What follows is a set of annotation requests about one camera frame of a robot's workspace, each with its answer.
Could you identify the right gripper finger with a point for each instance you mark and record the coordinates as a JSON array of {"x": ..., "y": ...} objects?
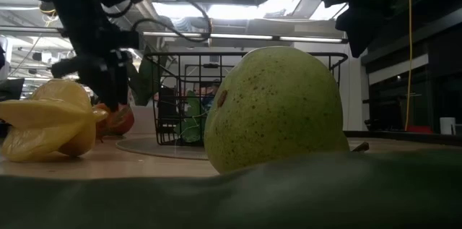
[{"x": 357, "y": 34}]

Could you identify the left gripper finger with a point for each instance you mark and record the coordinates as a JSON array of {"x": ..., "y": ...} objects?
[
  {"x": 121, "y": 77},
  {"x": 106, "y": 91}
]

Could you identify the red toy apple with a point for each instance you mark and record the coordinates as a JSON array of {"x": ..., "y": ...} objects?
[{"x": 123, "y": 122}]

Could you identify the small orange toy fruit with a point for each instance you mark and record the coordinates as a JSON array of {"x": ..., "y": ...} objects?
[{"x": 102, "y": 126}]

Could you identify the yellow toy starfruit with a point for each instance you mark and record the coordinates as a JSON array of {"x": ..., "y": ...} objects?
[{"x": 36, "y": 128}]

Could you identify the green toy pear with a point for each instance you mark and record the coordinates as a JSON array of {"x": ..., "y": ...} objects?
[{"x": 274, "y": 113}]

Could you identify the dark green toy pepper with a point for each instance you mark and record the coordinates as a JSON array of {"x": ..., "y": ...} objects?
[{"x": 231, "y": 200}]

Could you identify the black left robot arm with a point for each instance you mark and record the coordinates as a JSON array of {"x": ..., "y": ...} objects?
[{"x": 72, "y": 5}]

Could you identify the green plant in white pot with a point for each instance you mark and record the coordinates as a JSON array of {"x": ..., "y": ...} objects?
[{"x": 144, "y": 77}]

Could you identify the black monitor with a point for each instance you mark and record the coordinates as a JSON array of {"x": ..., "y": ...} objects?
[{"x": 11, "y": 90}]

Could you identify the person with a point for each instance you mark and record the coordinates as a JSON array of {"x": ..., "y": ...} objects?
[{"x": 209, "y": 95}]

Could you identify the red flat object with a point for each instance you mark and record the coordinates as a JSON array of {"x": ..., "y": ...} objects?
[{"x": 420, "y": 129}]

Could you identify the long ceiling light strip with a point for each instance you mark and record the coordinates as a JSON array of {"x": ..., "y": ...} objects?
[{"x": 238, "y": 37}]

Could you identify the black aluminium table frame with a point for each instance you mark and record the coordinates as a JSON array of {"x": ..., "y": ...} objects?
[{"x": 397, "y": 137}]

